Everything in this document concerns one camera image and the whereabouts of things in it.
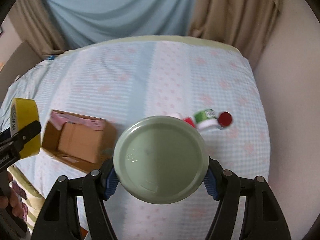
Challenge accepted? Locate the beige curtain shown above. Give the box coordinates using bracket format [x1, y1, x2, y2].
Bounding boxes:
[188, 0, 281, 68]

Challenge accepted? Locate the red lidded small jar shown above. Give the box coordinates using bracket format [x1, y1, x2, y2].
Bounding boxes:
[217, 112, 233, 129]

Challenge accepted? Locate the yellow tape roll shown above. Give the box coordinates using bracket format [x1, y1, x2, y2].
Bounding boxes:
[10, 98, 41, 159]

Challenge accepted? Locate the person's left hand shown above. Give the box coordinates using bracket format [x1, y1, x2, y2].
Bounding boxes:
[0, 187, 24, 219]

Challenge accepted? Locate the pale green round tin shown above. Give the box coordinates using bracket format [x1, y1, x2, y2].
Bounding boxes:
[113, 116, 209, 205]

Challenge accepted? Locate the open cardboard box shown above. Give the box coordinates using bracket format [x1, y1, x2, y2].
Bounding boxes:
[42, 109, 117, 173]

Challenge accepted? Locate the light blue patterned bedspread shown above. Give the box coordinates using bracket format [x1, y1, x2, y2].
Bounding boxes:
[1, 41, 270, 239]

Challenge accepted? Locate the light blue curtain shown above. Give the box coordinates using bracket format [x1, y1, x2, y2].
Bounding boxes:
[44, 0, 195, 49]

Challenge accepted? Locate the green labelled white jar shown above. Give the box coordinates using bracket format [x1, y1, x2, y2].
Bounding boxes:
[194, 108, 218, 131]

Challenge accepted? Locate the small white rounded case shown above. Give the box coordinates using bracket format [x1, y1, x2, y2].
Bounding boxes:
[169, 113, 182, 119]

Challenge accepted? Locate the striped green white cloth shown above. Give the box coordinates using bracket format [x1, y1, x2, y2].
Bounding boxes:
[8, 165, 45, 233]

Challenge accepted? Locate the red rectangular carton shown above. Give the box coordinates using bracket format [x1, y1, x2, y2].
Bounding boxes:
[183, 116, 197, 128]

